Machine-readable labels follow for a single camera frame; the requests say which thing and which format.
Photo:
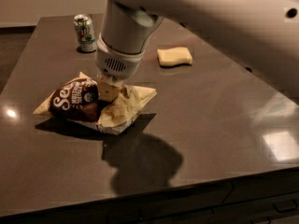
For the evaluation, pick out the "dark cabinet drawers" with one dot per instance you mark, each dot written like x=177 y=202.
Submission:
x=252 y=199

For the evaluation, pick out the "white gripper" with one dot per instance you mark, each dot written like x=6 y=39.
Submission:
x=118 y=62

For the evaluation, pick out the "brown sea salt chip bag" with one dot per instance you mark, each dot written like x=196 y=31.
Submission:
x=78 y=101

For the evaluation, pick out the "green 7up can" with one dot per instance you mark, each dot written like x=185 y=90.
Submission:
x=83 y=25

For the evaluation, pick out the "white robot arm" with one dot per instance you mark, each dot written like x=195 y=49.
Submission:
x=261 y=35

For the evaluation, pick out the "yellow sponge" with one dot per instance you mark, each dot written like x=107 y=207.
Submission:
x=173 y=57

